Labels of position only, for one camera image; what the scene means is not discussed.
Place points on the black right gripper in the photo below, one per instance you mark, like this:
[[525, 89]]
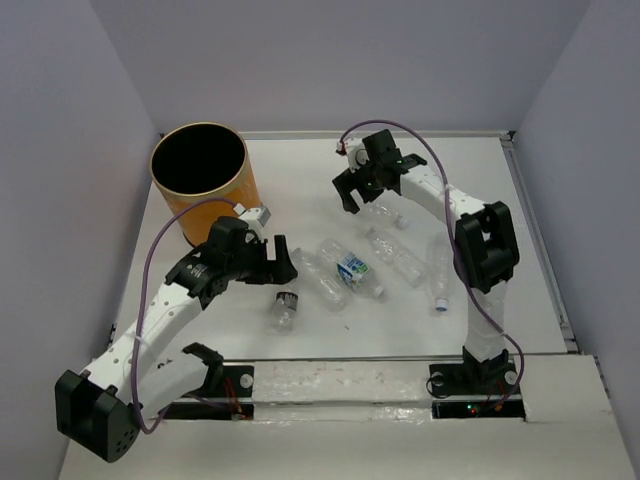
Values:
[[345, 183]]

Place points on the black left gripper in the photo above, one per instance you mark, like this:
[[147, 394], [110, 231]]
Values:
[[275, 272]]

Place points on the clear bottle with black label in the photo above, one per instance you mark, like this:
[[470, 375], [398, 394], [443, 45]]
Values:
[[284, 310]]

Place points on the clear bottle with printed label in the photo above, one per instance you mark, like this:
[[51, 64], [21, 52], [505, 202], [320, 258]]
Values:
[[356, 274]]

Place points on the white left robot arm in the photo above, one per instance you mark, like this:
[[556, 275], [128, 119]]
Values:
[[124, 391]]

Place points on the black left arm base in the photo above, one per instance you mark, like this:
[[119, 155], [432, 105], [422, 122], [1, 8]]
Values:
[[224, 398]]

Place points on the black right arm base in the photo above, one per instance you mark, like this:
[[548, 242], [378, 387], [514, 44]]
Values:
[[471, 389]]

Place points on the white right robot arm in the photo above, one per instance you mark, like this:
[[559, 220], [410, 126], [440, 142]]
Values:
[[481, 234]]

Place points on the orange cylindrical bin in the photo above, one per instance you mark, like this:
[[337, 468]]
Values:
[[200, 161]]

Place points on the clear plastic bottle blue cap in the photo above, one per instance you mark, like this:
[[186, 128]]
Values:
[[440, 261]]

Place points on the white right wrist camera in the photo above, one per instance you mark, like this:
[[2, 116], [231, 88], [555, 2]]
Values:
[[354, 151]]

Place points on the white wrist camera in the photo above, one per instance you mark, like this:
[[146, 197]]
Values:
[[354, 151], [256, 218]]

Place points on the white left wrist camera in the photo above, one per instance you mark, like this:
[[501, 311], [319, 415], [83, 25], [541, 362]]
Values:
[[256, 218]]

